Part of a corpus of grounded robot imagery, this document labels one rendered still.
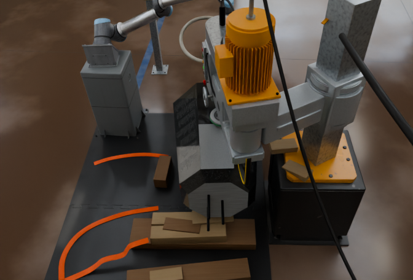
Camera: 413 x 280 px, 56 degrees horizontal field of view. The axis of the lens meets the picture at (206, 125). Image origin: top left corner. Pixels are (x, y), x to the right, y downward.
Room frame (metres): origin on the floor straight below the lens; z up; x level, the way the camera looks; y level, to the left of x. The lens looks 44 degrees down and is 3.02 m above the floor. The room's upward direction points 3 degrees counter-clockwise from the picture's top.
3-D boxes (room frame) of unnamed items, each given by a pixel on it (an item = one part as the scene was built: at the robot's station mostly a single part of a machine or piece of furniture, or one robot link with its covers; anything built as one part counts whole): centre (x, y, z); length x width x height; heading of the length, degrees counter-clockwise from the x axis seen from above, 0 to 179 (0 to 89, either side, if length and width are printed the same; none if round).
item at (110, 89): (3.17, 0.94, 0.43); 0.50 x 0.50 x 0.85; 82
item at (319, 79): (1.92, -0.82, 1.36); 0.35 x 0.35 x 0.41
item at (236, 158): (1.90, -0.18, 1.30); 0.74 x 0.23 x 0.49; 8
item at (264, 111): (1.95, -0.19, 1.61); 0.96 x 0.25 x 0.17; 8
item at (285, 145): (1.99, -0.57, 0.81); 0.20 x 0.10 x 0.05; 94
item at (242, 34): (1.64, -0.22, 1.89); 0.31 x 0.28 x 0.40; 98
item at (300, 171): (1.76, -0.63, 0.80); 0.20 x 0.10 x 0.05; 44
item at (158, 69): (4.15, 0.56, 0.54); 0.20 x 0.20 x 1.09; 86
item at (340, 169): (1.92, -0.82, 0.76); 0.49 x 0.49 x 0.05; 86
